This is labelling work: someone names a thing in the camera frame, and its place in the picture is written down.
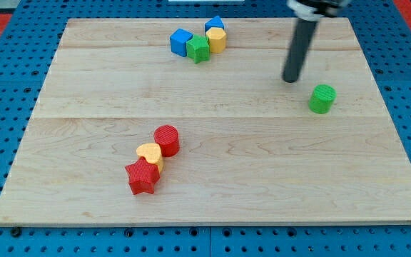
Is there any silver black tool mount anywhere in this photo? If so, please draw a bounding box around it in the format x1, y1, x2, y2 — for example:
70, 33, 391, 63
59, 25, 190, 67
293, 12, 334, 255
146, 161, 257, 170
287, 0, 350, 21

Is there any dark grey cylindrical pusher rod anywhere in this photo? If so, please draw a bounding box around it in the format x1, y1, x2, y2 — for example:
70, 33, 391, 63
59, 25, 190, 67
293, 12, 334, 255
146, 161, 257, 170
282, 19, 318, 83

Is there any green star block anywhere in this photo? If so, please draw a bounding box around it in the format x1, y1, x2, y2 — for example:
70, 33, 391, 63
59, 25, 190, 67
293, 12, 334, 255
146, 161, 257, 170
186, 34, 210, 64

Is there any red star block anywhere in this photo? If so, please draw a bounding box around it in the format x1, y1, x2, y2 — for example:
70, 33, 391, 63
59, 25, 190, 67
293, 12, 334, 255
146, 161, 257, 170
125, 157, 160, 195

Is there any green cylinder block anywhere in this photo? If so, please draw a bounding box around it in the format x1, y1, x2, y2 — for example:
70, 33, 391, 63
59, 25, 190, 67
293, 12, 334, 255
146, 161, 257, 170
308, 84, 337, 114

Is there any yellow hexagon block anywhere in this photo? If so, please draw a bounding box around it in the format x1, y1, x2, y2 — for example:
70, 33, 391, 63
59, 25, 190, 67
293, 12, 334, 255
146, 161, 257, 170
205, 27, 227, 54

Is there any blue triangle block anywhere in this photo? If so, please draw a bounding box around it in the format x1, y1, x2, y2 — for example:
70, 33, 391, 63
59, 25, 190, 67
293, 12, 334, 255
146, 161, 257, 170
204, 16, 225, 33

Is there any blue cube block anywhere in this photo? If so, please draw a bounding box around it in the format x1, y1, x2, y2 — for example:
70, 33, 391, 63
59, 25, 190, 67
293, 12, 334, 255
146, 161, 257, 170
169, 29, 193, 57

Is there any red cylinder block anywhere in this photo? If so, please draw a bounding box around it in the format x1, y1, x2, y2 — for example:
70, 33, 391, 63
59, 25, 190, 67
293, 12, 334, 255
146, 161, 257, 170
153, 125, 180, 157

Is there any yellow heart block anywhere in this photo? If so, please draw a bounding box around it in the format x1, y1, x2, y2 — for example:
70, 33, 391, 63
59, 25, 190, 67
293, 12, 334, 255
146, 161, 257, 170
136, 143, 164, 173

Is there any light wooden board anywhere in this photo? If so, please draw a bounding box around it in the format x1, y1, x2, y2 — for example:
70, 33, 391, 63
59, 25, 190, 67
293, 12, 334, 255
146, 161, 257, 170
0, 18, 411, 227

